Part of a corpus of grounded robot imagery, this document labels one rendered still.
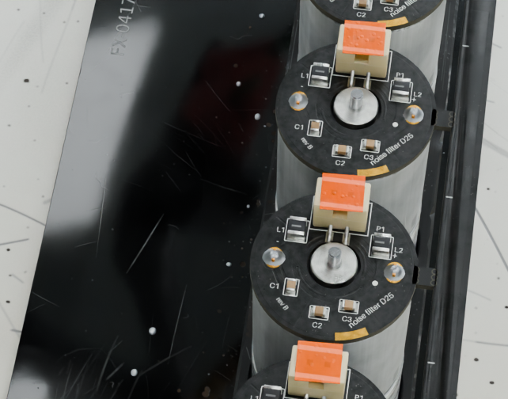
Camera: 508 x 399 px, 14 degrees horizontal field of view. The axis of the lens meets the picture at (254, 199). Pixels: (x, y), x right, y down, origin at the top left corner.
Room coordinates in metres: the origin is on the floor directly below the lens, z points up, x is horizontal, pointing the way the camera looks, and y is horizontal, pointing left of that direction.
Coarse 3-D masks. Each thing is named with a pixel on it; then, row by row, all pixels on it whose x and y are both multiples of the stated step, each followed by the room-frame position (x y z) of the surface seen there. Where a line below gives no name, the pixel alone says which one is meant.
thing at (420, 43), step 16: (304, 0) 0.19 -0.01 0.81; (304, 16) 0.19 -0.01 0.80; (320, 16) 0.19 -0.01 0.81; (432, 16) 0.19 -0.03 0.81; (304, 32) 0.19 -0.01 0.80; (320, 32) 0.19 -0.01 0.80; (336, 32) 0.19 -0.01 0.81; (400, 32) 0.19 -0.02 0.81; (416, 32) 0.19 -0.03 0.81; (432, 32) 0.19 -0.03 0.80; (304, 48) 0.19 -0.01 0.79; (400, 48) 0.19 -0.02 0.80; (416, 48) 0.19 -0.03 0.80; (432, 48) 0.19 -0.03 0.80; (416, 64) 0.19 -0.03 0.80; (432, 64) 0.19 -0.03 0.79; (432, 80) 0.19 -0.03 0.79
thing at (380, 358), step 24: (312, 264) 0.14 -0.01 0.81; (336, 288) 0.14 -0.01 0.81; (264, 312) 0.14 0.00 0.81; (408, 312) 0.14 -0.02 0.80; (264, 336) 0.14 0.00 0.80; (288, 336) 0.13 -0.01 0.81; (384, 336) 0.13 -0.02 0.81; (264, 360) 0.14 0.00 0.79; (360, 360) 0.13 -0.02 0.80; (384, 360) 0.13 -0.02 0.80; (384, 384) 0.13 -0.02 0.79
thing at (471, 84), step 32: (480, 0) 0.19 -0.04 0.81; (480, 32) 0.18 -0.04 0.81; (480, 64) 0.18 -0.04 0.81; (480, 96) 0.17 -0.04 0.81; (448, 128) 0.17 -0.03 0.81; (480, 128) 0.17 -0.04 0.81; (448, 160) 0.16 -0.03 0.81; (448, 192) 0.15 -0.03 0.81; (448, 224) 0.15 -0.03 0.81; (448, 256) 0.14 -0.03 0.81; (448, 288) 0.14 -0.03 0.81; (448, 320) 0.13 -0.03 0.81; (448, 352) 0.13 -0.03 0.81; (448, 384) 0.12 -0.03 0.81
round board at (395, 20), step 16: (320, 0) 0.19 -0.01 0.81; (336, 0) 0.19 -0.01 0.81; (352, 0) 0.19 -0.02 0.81; (368, 0) 0.19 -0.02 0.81; (384, 0) 0.19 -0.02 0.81; (400, 0) 0.19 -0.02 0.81; (416, 0) 0.19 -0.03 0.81; (432, 0) 0.19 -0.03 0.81; (336, 16) 0.19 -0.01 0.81; (352, 16) 0.19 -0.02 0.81; (368, 16) 0.19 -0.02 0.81; (384, 16) 0.19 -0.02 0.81; (400, 16) 0.19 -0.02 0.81; (416, 16) 0.19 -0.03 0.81
